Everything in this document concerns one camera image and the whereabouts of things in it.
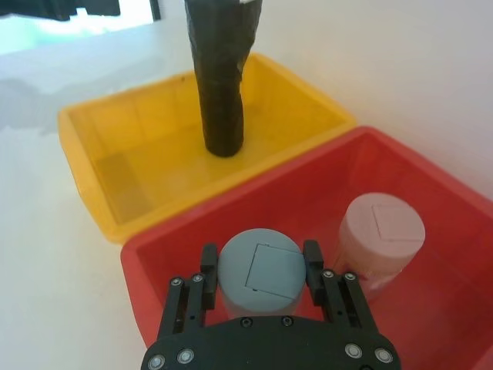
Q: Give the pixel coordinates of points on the red plastic bin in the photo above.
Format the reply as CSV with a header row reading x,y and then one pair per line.
x,y
292,200

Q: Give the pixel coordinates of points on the pink plastic cylinder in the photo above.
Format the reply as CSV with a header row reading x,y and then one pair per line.
x,y
381,235

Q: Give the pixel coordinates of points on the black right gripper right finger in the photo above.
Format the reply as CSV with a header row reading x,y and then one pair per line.
x,y
312,270

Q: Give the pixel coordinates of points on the white table cloth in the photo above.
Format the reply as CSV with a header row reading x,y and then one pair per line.
x,y
54,239

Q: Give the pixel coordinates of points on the grey plastic cylinder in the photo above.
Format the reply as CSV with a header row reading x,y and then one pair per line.
x,y
262,266

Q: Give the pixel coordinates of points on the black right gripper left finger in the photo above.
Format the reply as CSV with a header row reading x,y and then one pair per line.
x,y
210,270

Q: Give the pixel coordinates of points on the yellow plastic bin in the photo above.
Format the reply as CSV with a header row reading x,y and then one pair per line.
x,y
165,154

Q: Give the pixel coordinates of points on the black wrapped post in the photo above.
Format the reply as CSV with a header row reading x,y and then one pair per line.
x,y
219,85

